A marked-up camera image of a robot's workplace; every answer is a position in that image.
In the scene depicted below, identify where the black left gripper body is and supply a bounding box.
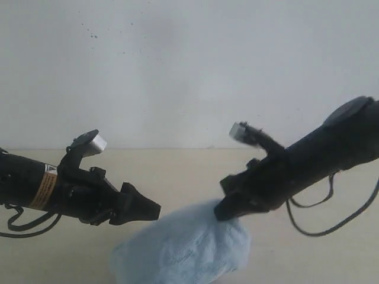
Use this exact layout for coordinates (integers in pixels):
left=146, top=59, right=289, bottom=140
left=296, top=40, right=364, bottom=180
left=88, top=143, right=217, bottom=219
left=57, top=149, right=120, bottom=225

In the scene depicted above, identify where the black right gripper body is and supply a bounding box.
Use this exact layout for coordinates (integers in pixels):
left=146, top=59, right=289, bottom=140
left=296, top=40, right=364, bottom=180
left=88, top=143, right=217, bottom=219
left=220, top=143, right=296, bottom=212

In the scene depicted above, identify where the light blue fluffy towel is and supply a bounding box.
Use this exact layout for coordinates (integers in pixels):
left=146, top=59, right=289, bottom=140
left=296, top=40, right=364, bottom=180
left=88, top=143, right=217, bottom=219
left=110, top=199, right=251, bottom=283

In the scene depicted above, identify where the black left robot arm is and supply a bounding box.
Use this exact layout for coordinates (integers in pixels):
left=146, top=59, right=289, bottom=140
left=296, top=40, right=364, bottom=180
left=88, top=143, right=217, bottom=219
left=1, top=153, right=160, bottom=225

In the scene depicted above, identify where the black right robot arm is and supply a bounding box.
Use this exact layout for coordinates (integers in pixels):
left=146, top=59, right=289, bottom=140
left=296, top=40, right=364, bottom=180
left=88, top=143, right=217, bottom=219
left=214, top=96, right=378, bottom=221

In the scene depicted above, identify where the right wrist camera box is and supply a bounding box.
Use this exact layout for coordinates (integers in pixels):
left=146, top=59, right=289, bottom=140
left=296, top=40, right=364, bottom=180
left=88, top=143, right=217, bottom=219
left=229, top=122, right=261, bottom=147

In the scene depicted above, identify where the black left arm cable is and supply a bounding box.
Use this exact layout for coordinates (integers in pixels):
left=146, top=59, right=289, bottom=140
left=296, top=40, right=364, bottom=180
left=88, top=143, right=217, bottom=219
left=0, top=203, right=62, bottom=238

